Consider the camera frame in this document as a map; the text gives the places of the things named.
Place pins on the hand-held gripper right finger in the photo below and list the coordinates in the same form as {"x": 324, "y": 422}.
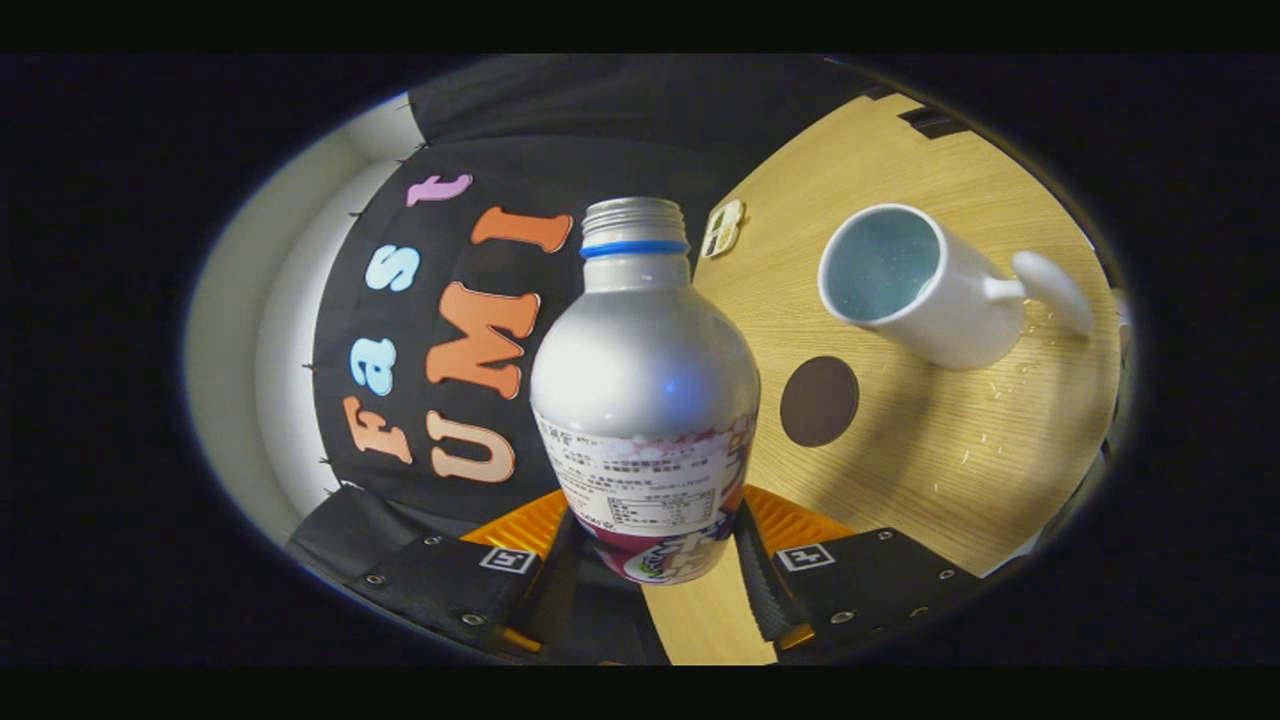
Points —
{"x": 870, "y": 585}

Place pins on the wooden table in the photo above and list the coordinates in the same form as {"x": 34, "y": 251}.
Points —
{"x": 930, "y": 450}

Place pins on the white cup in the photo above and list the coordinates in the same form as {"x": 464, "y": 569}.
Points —
{"x": 950, "y": 320}

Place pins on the silver juice bottle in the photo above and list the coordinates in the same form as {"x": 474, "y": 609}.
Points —
{"x": 640, "y": 370}

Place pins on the white divided sauce tray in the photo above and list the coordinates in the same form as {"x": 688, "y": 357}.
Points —
{"x": 723, "y": 228}

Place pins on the black table clamp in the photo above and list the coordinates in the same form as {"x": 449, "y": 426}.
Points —
{"x": 878, "y": 92}
{"x": 932, "y": 121}

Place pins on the black backdrop cloth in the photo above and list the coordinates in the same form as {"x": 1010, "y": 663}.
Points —
{"x": 600, "y": 110}

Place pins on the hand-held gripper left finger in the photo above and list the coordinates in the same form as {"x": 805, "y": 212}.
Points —
{"x": 440, "y": 585}

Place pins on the brown round coaster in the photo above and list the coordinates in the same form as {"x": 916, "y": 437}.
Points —
{"x": 819, "y": 401}

